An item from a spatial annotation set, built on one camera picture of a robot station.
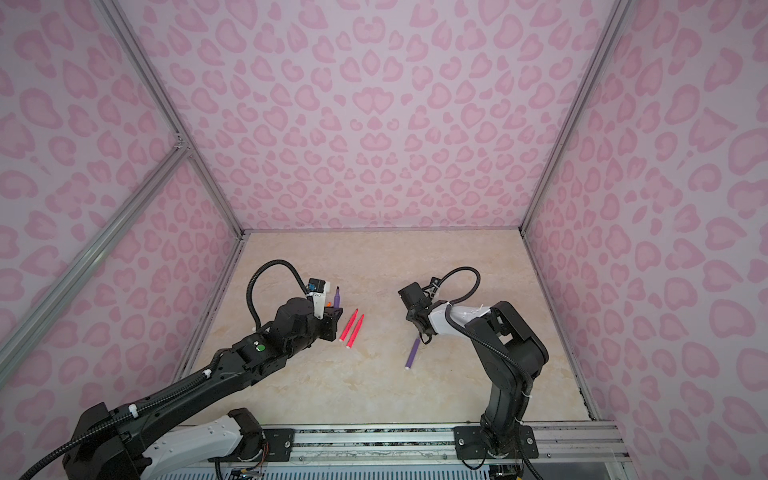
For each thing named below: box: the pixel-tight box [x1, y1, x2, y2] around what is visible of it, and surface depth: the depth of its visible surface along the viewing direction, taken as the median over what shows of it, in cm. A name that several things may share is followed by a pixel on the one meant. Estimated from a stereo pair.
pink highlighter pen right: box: [346, 314, 365, 349], surface depth 94 cm
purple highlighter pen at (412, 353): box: [404, 338, 421, 370], surface depth 90 cm
